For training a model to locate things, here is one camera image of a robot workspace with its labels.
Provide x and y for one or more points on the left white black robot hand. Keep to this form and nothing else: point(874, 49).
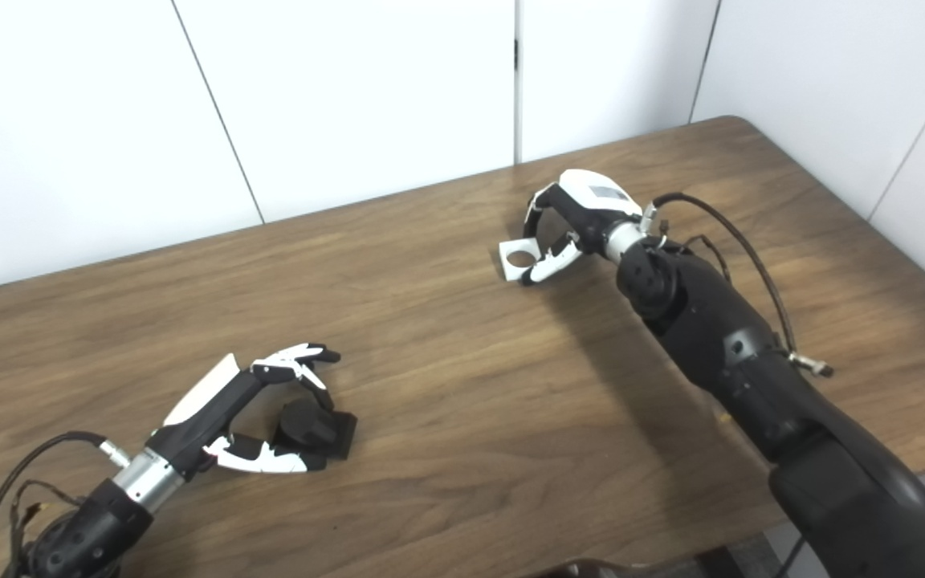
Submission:
point(205, 409)

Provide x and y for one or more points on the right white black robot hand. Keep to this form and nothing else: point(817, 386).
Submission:
point(595, 205)

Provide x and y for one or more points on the white square piece with hole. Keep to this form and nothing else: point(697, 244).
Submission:
point(508, 271)

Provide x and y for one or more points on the black peg with square base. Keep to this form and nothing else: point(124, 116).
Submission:
point(314, 429)

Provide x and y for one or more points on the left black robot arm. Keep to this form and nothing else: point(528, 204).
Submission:
point(89, 534)

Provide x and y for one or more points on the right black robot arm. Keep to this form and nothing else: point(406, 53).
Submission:
point(743, 361)

